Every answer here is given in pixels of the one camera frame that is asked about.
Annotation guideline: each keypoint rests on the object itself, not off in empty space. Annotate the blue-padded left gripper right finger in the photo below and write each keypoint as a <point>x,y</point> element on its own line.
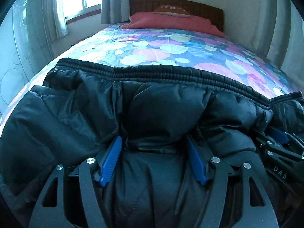
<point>236,196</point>

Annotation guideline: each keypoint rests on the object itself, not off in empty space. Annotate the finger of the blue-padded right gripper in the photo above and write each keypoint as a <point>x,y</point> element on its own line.
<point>278,135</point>

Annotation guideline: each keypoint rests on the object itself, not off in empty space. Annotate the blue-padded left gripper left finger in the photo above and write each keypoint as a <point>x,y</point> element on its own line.
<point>93,175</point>

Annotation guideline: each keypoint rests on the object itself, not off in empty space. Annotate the black quilted puffer jacket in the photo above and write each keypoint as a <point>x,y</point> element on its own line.
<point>150,146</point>

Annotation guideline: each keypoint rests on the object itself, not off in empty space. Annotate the grey curtain right side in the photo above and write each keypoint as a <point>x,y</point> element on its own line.
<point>279,37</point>

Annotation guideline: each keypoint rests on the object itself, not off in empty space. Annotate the colourful dotted bed quilt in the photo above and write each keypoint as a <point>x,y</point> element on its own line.
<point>180,52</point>

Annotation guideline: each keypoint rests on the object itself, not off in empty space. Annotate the dark wooden headboard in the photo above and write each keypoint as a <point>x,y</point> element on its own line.
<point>215,15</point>

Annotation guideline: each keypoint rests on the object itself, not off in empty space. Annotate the small red embroidered cushion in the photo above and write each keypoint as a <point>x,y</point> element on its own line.
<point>170,10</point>

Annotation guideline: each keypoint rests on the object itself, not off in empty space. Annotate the white patterned wardrobe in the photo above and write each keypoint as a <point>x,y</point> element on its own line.
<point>24,48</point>

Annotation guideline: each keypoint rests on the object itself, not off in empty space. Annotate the red pillow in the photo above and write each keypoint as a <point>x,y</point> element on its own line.
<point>145,20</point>

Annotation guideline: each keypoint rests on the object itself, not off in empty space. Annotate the white curtain left of window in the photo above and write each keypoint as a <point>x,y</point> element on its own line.
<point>54,19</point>

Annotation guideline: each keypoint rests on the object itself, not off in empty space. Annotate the grey curtain beside headboard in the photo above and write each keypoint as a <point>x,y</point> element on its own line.
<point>114,11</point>

